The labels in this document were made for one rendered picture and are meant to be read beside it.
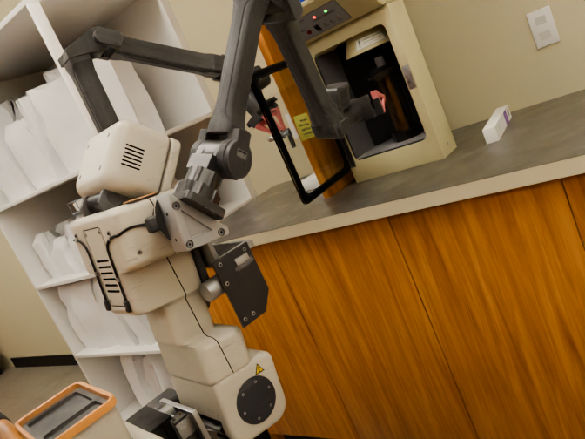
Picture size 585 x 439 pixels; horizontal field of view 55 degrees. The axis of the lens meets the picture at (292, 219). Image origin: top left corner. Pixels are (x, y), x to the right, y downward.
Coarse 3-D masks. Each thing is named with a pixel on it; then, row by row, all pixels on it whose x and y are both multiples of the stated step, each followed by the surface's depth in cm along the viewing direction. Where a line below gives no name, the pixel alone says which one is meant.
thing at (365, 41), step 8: (368, 32) 168; (376, 32) 167; (384, 32) 168; (352, 40) 171; (360, 40) 168; (368, 40) 167; (376, 40) 167; (384, 40) 167; (352, 48) 171; (360, 48) 168; (368, 48) 167; (352, 56) 171
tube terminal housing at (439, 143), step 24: (360, 24) 164; (384, 24) 160; (408, 24) 165; (312, 48) 175; (408, 48) 162; (432, 96) 168; (432, 120) 165; (432, 144) 167; (360, 168) 184; (384, 168) 179; (408, 168) 175
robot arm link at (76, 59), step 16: (80, 48) 138; (96, 48) 140; (64, 64) 141; (80, 64) 138; (80, 80) 139; (96, 80) 141; (80, 96) 142; (96, 96) 140; (96, 112) 140; (112, 112) 142; (96, 128) 143
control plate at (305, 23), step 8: (320, 8) 158; (328, 8) 158; (336, 8) 158; (304, 16) 162; (312, 16) 162; (320, 16) 161; (328, 16) 161; (336, 16) 161; (344, 16) 160; (304, 24) 165; (312, 24) 165; (320, 24) 164; (328, 24) 164; (336, 24) 164; (304, 32) 168; (312, 32) 168; (320, 32) 168
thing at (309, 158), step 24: (288, 72) 168; (264, 96) 157; (288, 96) 165; (288, 120) 163; (288, 144) 161; (312, 144) 170; (336, 144) 180; (288, 168) 159; (312, 168) 167; (336, 168) 177
